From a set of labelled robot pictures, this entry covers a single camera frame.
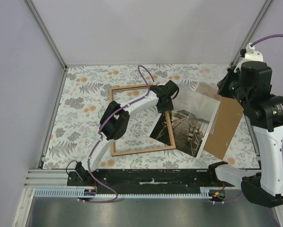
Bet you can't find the floral patterned table mat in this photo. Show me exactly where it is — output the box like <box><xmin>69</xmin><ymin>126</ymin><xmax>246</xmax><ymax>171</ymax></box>
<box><xmin>43</xmin><ymin>63</ymin><xmax>259</xmax><ymax>169</ymax></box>

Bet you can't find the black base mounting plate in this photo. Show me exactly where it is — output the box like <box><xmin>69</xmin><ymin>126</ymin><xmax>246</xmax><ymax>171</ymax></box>
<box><xmin>67</xmin><ymin>169</ymin><xmax>223</xmax><ymax>195</ymax></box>

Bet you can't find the brown cardboard backing board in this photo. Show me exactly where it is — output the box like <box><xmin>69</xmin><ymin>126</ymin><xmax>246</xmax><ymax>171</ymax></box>
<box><xmin>196</xmin><ymin>82</ymin><xmax>243</xmax><ymax>159</ymax></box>

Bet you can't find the boardwalk landscape photo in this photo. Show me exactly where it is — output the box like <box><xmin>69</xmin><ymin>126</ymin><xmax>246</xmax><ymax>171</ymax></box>
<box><xmin>149</xmin><ymin>88</ymin><xmax>222</xmax><ymax>159</ymax></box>

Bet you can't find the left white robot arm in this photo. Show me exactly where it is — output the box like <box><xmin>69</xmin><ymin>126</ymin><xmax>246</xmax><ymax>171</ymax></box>
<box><xmin>77</xmin><ymin>80</ymin><xmax>180</xmax><ymax>186</ymax></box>

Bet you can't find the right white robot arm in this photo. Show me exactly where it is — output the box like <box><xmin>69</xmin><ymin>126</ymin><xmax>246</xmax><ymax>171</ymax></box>
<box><xmin>206</xmin><ymin>61</ymin><xmax>283</xmax><ymax>208</ymax></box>

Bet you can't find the white slotted cable duct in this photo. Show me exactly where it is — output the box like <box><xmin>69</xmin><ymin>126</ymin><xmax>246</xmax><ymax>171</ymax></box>
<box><xmin>34</xmin><ymin>187</ymin><xmax>227</xmax><ymax>199</ymax></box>

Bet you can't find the wooden picture frame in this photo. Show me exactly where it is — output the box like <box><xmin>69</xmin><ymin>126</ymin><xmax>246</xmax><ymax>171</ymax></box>
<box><xmin>109</xmin><ymin>83</ymin><xmax>177</xmax><ymax>157</ymax></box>

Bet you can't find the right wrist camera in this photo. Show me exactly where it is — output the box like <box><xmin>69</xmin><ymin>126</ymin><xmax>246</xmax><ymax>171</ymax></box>
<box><xmin>240</xmin><ymin>43</ymin><xmax>263</xmax><ymax>63</ymax></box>

